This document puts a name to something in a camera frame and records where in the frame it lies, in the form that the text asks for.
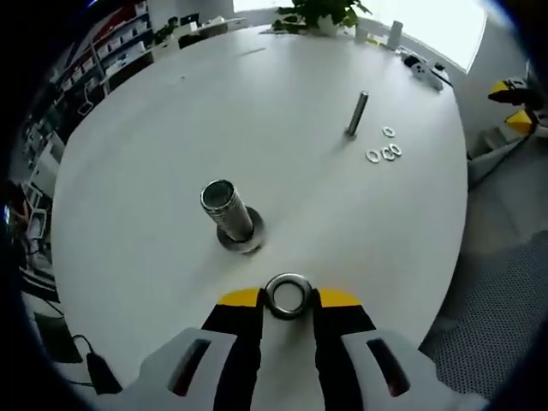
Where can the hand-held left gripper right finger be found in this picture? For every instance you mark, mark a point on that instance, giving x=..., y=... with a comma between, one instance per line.
x=342, y=342

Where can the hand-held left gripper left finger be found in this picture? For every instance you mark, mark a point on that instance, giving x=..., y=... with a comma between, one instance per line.
x=231, y=342

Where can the small steel washer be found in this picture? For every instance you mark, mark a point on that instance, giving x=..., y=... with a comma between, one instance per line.
x=367, y=156
x=383, y=131
x=383, y=154
x=401, y=150

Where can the thick threaded steel stud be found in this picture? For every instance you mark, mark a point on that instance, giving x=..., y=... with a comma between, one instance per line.
x=229, y=214

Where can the thin threaded steel stud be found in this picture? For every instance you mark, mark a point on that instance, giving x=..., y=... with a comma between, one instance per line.
x=359, y=111

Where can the white game controller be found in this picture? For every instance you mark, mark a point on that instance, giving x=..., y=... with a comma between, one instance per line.
x=426, y=75

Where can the white cylinder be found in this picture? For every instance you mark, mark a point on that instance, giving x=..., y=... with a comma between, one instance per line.
x=396, y=34

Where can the grey mesh office chair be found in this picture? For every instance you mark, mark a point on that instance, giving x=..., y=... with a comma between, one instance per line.
x=492, y=321

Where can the large potted green plant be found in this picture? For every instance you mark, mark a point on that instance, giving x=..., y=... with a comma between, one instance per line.
x=317, y=13

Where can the small potted green plant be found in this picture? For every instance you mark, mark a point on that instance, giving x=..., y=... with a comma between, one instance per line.
x=164, y=30

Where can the storage shelf rack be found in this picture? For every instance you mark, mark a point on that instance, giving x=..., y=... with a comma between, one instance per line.
x=107, y=47

